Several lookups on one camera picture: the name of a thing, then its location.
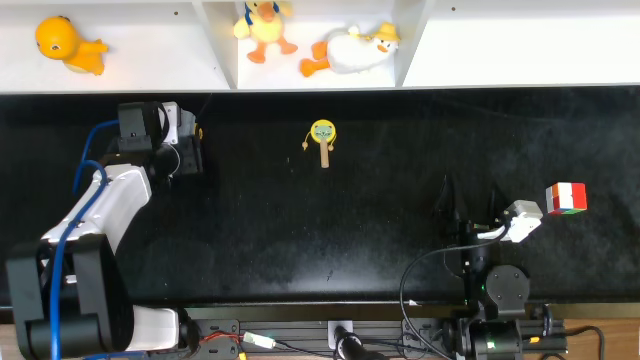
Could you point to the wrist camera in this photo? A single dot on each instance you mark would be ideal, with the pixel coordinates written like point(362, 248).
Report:
point(522, 220)
point(170, 122)

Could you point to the yellow wooden rattle drum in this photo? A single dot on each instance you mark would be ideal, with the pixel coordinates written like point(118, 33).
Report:
point(323, 132)

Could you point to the white plush duck yellow hat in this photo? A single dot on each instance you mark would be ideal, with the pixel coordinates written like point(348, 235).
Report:
point(352, 52)

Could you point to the white shelf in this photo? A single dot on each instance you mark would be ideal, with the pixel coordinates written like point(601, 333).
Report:
point(500, 50)

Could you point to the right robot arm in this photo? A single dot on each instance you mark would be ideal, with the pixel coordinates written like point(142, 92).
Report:
point(505, 290)

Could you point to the yellow rubber duck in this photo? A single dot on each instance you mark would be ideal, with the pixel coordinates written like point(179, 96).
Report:
point(62, 42)

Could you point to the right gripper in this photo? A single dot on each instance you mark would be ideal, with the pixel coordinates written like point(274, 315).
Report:
point(470, 231)

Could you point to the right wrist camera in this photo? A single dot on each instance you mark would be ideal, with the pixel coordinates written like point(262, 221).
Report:
point(522, 220)

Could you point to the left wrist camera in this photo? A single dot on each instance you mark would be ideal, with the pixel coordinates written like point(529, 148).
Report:
point(170, 122)

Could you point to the mounting rail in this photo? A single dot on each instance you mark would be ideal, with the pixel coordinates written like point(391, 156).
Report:
point(300, 340)

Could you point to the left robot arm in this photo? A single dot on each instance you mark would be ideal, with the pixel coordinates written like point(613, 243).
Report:
point(115, 200)

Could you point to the many-coloured puzzle cube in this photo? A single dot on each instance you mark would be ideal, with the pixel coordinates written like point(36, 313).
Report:
point(566, 197)

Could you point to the grey and yellow toy truck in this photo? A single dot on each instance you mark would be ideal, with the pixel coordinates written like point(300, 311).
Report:
point(187, 124)

